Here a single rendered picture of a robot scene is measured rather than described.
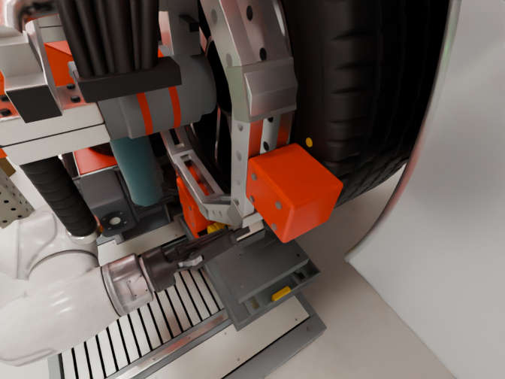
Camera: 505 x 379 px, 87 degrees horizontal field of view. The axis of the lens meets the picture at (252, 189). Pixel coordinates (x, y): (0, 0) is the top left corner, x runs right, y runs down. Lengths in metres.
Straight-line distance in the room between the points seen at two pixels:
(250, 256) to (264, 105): 0.76
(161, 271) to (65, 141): 0.25
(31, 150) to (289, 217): 0.26
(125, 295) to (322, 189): 0.34
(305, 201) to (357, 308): 1.01
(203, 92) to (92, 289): 0.36
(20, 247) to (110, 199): 0.45
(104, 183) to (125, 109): 0.60
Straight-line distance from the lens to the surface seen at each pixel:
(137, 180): 0.75
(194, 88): 0.49
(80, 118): 0.32
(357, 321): 1.24
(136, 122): 0.48
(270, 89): 0.29
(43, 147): 0.34
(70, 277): 0.51
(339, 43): 0.31
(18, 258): 0.58
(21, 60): 0.31
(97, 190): 1.03
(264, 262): 0.99
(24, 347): 0.51
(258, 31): 0.33
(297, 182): 0.30
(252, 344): 1.04
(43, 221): 0.60
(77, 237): 0.44
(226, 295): 1.02
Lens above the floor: 1.09
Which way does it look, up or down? 46 degrees down
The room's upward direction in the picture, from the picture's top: 5 degrees clockwise
